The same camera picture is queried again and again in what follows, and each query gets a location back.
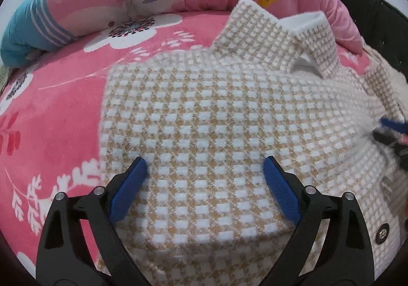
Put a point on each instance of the beige white checked coat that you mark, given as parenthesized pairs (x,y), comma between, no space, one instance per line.
(207,114)

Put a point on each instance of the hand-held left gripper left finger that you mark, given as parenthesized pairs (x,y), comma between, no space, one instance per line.
(129,190)

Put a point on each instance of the green patterned mat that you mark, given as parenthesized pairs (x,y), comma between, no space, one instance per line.
(5,77)

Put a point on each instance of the black bed frame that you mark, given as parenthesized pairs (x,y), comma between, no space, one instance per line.
(366,5)

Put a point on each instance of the pink floral blanket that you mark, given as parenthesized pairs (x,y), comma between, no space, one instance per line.
(63,114)

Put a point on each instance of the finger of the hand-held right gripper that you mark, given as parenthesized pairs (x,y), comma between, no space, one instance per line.
(390,142)
(395,125)

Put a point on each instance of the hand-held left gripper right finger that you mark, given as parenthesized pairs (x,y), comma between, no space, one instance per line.
(282,190)

